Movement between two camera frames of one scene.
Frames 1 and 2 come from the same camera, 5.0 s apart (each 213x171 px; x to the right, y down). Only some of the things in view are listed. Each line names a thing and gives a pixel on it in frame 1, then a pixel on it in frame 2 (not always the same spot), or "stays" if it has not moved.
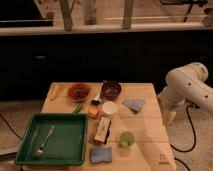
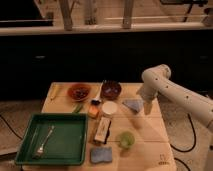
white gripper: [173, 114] to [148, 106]
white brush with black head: [96, 101] stays
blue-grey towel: [135, 104] stays
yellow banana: [54, 92] stays
